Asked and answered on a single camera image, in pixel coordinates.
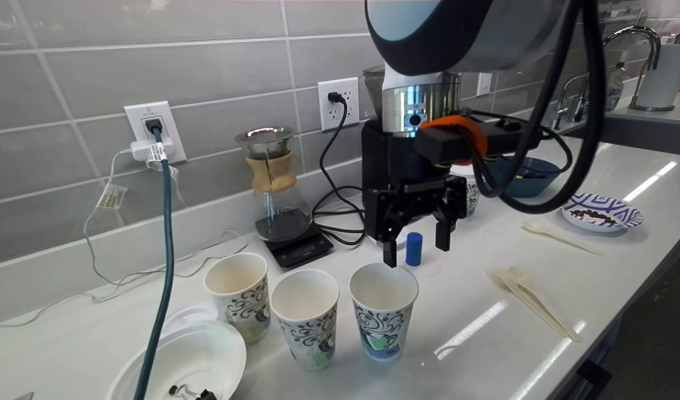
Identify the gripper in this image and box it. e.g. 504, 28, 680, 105
364, 132, 468, 268

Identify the printed paper cup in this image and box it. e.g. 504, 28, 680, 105
269, 269, 341, 372
450, 163, 482, 219
348, 262, 420, 363
203, 252, 272, 344

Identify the small blue cylinder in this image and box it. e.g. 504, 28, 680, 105
405, 232, 424, 267

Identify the black coffee grinder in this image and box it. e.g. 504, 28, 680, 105
362, 65, 408, 248

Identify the black coffee scale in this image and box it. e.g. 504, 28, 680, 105
263, 223, 336, 271

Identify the blue bowl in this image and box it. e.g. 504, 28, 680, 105
486, 156, 562, 199

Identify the glass carafe with wooden collar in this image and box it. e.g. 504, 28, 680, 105
235, 126, 313, 243

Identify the heap of coffee beans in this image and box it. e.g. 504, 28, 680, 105
569, 208, 619, 227

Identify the small chrome tap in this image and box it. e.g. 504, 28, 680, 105
553, 74, 589, 131

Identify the blue patterned paper plate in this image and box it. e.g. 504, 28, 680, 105
561, 192, 644, 233

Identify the clear soap bottle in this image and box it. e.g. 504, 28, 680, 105
605, 60, 626, 112

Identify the white foam plate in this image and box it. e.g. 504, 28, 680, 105
105, 321, 248, 400

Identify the black binder clip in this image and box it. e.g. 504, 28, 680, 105
169, 383, 219, 400

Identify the white power adapter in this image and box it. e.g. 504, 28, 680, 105
129, 138, 176, 163

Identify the white canister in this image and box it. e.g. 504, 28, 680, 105
635, 42, 680, 111

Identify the tall chrome tap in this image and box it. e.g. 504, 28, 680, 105
602, 25, 663, 112

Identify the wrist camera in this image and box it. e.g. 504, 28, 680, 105
414, 118, 542, 166

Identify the black cable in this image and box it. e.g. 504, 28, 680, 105
311, 91, 369, 247

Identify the dark green cable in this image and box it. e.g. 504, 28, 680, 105
132, 117, 176, 400

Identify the white cable with tag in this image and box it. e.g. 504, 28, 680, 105
0, 147, 249, 330

